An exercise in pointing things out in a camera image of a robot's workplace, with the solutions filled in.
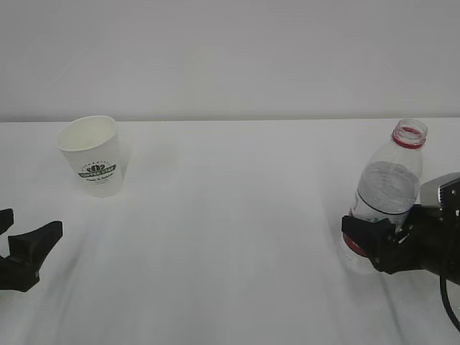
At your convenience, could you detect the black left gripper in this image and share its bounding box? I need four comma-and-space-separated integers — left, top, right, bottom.
0, 208, 63, 292

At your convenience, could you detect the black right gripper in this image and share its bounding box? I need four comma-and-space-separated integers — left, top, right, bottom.
341, 205, 459, 285

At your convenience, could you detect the clear Nongfu Spring water bottle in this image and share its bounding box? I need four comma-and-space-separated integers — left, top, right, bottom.
339, 118, 430, 275

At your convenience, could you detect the white paper coffee cup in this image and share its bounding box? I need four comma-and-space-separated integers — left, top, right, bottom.
57, 116, 122, 198

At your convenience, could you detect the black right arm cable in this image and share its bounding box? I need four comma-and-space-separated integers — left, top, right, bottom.
438, 271, 460, 334

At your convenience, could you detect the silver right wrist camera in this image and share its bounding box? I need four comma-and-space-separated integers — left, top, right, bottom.
420, 172, 459, 212

